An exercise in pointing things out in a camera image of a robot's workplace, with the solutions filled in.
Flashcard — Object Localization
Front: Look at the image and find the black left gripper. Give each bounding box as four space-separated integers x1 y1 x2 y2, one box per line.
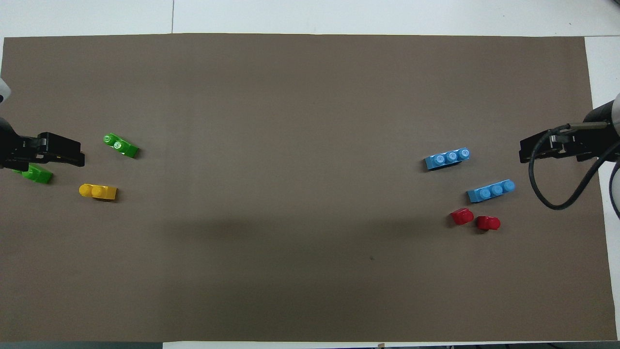
0 119 86 171

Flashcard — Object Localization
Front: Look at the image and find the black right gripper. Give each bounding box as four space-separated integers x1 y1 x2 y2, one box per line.
519 104 613 163

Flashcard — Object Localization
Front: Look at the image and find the green two-stud toy brick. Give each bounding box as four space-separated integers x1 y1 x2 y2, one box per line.
12 163 54 185
103 133 140 159

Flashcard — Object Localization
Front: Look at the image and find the blue three-stud toy brick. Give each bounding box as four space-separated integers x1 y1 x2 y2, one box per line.
424 147 471 171
466 179 516 204

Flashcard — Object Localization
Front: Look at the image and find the yellow two-stud toy brick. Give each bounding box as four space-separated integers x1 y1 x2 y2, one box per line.
78 183 118 201

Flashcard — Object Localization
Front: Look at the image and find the brown table mat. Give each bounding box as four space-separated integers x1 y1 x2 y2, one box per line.
0 33 618 343

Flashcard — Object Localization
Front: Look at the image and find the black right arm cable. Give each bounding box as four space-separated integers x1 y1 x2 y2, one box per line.
527 122 610 211

